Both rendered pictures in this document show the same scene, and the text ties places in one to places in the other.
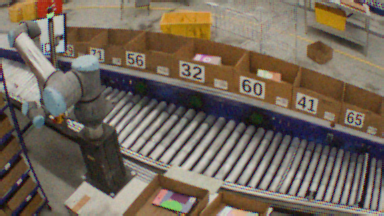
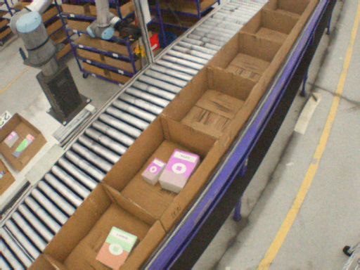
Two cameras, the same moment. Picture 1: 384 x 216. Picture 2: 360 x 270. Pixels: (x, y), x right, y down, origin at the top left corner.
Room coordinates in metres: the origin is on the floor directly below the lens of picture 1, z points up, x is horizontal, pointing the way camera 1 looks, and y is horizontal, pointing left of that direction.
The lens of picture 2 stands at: (2.54, -0.77, 1.98)
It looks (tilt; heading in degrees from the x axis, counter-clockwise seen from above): 50 degrees down; 105
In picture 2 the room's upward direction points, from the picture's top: 11 degrees counter-clockwise
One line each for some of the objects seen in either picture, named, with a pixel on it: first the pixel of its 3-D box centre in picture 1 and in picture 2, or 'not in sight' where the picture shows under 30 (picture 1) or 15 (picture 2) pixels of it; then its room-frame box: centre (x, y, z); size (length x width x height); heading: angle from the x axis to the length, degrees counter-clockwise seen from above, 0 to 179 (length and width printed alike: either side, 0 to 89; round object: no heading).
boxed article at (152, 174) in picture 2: not in sight; (154, 171); (2.22, -0.09, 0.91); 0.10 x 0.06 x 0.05; 61
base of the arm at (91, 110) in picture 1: (88, 100); (39, 47); (1.48, 0.48, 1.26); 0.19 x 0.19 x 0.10
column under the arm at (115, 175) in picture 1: (101, 155); (59, 89); (1.48, 0.47, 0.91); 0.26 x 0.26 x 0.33; 59
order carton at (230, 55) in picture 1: (212, 62); (162, 172); (2.27, -0.13, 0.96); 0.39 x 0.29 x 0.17; 62
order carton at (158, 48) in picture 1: (157, 52); (212, 109); (2.46, 0.21, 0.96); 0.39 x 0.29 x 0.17; 62
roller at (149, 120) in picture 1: (143, 126); (129, 130); (1.98, 0.29, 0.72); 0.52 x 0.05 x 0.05; 152
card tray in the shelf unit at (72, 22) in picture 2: not in sight; (89, 17); (1.17, 1.74, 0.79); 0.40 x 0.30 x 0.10; 153
